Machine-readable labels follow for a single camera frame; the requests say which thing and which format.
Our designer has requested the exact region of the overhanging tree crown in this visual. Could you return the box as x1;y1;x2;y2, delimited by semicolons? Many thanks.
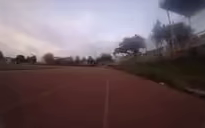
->
158;0;205;18

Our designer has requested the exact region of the long fence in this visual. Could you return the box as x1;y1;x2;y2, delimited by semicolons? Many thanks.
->
143;28;205;59

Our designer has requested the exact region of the red running track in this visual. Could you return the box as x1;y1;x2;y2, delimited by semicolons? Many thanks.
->
0;64;205;128

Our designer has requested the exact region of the grey kerb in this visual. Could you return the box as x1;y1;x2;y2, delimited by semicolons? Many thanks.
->
158;81;205;101

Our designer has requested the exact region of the row of distant trees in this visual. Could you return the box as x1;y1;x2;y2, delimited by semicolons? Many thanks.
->
0;48;98;66

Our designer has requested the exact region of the round tree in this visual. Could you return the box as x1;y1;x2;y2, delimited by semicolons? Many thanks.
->
96;53;114;65

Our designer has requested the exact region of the grass verge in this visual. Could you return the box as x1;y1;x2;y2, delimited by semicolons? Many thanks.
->
108;54;205;98

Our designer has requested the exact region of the dark grass field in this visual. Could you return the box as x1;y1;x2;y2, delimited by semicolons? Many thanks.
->
0;63;58;71

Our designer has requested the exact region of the large dark tree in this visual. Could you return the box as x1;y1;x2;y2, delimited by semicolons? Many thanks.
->
113;34;148;57

